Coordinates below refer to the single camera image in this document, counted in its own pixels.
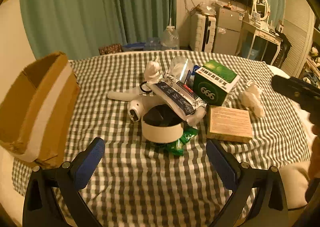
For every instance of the grey mini fridge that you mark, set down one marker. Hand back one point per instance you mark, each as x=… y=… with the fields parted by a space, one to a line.
x=228 y=29

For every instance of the white round container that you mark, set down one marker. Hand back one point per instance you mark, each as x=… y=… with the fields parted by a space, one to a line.
x=162 y=133

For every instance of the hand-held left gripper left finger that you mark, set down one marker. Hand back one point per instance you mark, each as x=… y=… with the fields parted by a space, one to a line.
x=90 y=162

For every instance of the large clear water bottle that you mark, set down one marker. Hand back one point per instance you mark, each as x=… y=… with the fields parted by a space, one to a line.
x=170 y=39

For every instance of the white tissue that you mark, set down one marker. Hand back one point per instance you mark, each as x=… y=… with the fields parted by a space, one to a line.
x=152 y=71
x=252 y=101

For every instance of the person's right hand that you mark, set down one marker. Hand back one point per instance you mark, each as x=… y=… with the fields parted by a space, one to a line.
x=316 y=133

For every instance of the brown cardboard box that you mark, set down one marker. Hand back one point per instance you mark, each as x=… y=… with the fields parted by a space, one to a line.
x=25 y=106

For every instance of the grey white checked cloth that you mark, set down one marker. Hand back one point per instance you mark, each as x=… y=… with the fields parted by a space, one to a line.
x=150 y=179

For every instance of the green medicine box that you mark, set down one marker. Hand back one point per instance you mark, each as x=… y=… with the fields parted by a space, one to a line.
x=215 y=74

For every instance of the brown patterned bag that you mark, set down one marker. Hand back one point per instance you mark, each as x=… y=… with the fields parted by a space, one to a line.
x=110 y=49

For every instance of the white louvered wardrobe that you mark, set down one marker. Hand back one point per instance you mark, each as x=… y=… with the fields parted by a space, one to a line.
x=300 y=36

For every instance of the white oval vanity mirror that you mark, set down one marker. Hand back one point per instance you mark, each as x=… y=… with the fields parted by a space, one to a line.
x=261 y=6

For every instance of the white suitcase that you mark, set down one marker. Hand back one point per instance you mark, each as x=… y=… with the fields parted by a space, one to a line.
x=201 y=31

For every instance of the blue bin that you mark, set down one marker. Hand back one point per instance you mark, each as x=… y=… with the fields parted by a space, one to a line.
x=253 y=50

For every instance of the green snack packet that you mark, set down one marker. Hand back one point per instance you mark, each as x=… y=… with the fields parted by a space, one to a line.
x=187 y=135

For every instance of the clear plastic bag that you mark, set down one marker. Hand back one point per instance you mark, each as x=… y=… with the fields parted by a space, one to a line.
x=177 y=66

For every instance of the blue flat lid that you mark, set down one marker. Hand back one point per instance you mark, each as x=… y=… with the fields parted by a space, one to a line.
x=133 y=46

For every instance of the dark hanging cloth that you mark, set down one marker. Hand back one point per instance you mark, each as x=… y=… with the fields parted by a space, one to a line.
x=283 y=49

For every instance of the silver blue wipes packet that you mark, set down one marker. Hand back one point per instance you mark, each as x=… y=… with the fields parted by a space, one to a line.
x=172 y=96

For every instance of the white dressing table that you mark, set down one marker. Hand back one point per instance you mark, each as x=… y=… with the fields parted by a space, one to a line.
x=262 y=33

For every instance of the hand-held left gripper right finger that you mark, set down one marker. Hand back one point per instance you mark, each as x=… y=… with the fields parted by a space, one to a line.
x=222 y=164

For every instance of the clear plastic bags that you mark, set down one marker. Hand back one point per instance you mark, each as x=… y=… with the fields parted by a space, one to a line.
x=207 y=9

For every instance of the blue white tissue pack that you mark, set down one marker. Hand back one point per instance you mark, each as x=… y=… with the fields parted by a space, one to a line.
x=192 y=74

